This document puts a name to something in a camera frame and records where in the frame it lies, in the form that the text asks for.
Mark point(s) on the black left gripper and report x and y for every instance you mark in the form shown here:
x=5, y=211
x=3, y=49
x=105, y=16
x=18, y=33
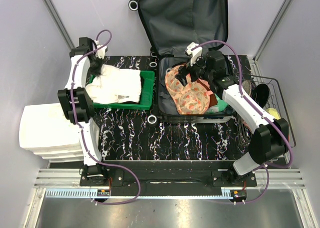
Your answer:
x=97, y=71

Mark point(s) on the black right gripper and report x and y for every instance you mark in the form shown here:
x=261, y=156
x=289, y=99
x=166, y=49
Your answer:
x=184, y=70

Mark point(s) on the pink floral garment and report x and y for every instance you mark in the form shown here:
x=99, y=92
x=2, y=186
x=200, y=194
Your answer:
x=192, y=99

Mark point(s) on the white towel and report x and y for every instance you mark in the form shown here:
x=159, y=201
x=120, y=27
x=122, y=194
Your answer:
x=115, y=85

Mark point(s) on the brown garment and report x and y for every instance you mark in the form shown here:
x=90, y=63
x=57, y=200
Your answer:
x=212, y=100

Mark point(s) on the teal green garment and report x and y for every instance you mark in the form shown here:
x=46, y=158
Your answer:
x=219, y=107

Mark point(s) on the space astronaut hard-shell suitcase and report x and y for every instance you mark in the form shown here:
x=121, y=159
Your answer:
x=170, y=26

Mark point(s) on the black cloth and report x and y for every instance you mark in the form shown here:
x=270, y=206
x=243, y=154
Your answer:
x=143, y=84

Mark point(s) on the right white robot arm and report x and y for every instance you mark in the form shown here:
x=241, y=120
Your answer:
x=270, y=139

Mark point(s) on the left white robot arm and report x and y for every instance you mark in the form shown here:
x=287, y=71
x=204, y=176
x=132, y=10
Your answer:
x=78, y=108

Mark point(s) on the green plastic tray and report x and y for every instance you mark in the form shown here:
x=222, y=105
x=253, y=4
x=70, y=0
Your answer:
x=146, y=98

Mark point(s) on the grey woven round coaster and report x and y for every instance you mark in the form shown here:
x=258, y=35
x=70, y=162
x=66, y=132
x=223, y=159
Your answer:
x=247, y=86

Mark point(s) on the black round object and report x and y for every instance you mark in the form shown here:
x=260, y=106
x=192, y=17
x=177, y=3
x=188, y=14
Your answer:
x=261, y=94

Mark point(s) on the white stacked storage bins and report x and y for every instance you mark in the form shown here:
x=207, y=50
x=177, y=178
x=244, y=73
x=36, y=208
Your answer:
x=46, y=132

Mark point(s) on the yellow mug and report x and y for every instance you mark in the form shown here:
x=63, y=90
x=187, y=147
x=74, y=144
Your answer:
x=274, y=113

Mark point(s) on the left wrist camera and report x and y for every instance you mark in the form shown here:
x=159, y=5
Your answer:
x=85, y=42

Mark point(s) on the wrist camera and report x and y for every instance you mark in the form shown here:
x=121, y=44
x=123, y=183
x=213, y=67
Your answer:
x=215, y=60
x=85, y=42

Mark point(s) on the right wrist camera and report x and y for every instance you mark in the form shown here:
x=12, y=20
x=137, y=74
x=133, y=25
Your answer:
x=215, y=60

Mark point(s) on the black wire basket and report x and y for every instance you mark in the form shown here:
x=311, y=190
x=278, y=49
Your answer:
x=276, y=100

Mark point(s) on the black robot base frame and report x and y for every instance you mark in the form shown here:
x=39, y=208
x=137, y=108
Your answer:
x=170, y=177

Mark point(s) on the aluminium rail frame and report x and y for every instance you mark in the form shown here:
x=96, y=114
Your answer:
x=278, y=200

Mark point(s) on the white cable duct strip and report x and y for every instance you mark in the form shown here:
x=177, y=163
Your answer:
x=93, y=193

